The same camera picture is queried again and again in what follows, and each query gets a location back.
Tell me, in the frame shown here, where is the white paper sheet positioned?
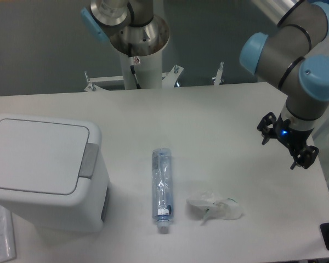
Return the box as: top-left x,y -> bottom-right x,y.
0,205 -> 16,262

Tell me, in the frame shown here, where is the empty clear plastic bottle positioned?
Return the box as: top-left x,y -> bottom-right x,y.
152,148 -> 174,234

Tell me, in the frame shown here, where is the white plastic trash can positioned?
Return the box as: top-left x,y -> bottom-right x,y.
0,113 -> 110,232

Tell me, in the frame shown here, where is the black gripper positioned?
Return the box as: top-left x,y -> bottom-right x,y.
257,112 -> 319,170

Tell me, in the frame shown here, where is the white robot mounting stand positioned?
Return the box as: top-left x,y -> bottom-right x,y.
83,52 -> 225,93

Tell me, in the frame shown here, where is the crumpled white plastic wrapper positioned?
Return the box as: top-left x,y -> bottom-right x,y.
186,190 -> 243,225

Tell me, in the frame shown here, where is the grey trash can push button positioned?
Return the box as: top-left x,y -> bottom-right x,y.
78,143 -> 99,179

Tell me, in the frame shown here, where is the black cable on stand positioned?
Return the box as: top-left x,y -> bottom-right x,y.
127,42 -> 142,90

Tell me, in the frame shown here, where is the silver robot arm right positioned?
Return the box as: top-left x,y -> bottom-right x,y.
240,1 -> 329,158

